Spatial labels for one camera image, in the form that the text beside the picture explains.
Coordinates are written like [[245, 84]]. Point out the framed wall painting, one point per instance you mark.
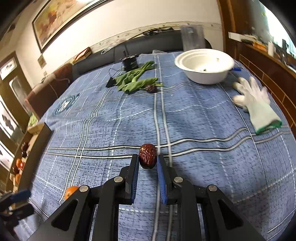
[[55, 16]]

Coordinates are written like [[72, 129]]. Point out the small black device on table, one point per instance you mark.
[[129, 61]]

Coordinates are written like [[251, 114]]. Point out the dark red fruit in box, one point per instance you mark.
[[24, 146]]

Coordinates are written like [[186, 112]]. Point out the shallow cardboard box tray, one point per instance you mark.
[[37, 137]]

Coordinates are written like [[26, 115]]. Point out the red flat box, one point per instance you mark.
[[82, 55]]

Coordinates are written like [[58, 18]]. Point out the dark purple fruit by leaves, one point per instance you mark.
[[151, 89]]

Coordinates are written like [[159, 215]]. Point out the orange fruit in box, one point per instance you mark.
[[20, 164]]

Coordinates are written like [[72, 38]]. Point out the green leafy vegetable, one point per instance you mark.
[[130, 82]]

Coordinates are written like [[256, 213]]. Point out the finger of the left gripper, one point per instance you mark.
[[10, 198], [11, 218]]

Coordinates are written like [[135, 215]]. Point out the wooden glass door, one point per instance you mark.
[[14, 113]]

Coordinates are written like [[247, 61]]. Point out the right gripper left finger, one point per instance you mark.
[[92, 213]]

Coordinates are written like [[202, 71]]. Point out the blue plaid tablecloth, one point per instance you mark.
[[201, 133]]

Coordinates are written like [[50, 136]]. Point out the white work glove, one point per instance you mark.
[[256, 102]]

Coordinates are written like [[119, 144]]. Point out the dark red jujube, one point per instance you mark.
[[147, 156]]

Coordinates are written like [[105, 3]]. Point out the black leather sofa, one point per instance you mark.
[[169, 41]]

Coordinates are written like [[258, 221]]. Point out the wooden side cabinet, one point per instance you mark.
[[273, 74]]

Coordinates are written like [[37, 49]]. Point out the orange tangerine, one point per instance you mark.
[[70, 191]]

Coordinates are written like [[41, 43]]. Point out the white bowl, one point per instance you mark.
[[205, 66]]

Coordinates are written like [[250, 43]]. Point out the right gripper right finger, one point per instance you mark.
[[204, 213]]

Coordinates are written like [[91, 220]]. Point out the brown armchair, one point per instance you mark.
[[44, 94]]

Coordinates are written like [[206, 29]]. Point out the green cloth on armchair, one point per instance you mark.
[[32, 121]]

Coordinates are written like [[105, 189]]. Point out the clear plastic container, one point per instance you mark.
[[192, 37]]

